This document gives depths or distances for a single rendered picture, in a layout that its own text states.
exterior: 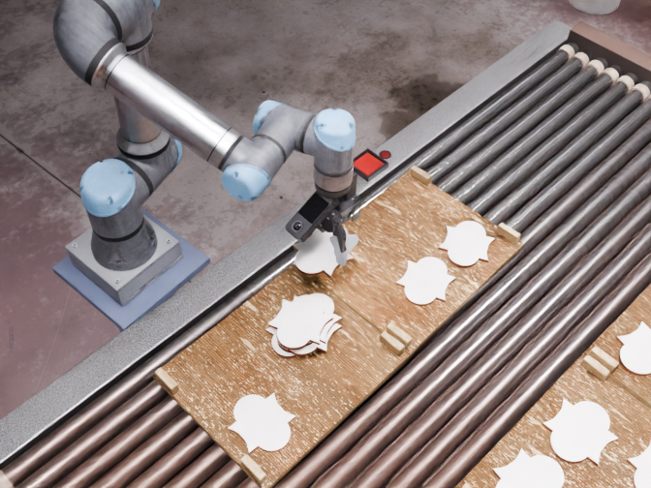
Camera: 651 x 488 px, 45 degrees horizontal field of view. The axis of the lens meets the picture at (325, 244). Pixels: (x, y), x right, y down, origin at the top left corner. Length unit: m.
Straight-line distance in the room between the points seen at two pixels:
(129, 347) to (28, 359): 1.22
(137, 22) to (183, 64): 2.35
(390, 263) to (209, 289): 0.42
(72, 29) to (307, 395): 0.82
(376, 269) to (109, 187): 0.61
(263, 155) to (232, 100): 2.26
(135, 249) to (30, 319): 1.27
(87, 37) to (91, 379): 0.71
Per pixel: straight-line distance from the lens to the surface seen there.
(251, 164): 1.39
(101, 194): 1.72
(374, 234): 1.86
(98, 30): 1.46
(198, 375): 1.68
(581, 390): 1.71
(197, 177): 3.33
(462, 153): 2.10
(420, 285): 1.77
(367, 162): 2.03
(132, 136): 1.75
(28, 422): 1.74
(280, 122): 1.46
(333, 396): 1.63
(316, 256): 1.67
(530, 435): 1.64
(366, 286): 1.77
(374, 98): 3.63
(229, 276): 1.83
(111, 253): 1.83
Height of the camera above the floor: 2.38
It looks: 51 degrees down
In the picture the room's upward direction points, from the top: 1 degrees counter-clockwise
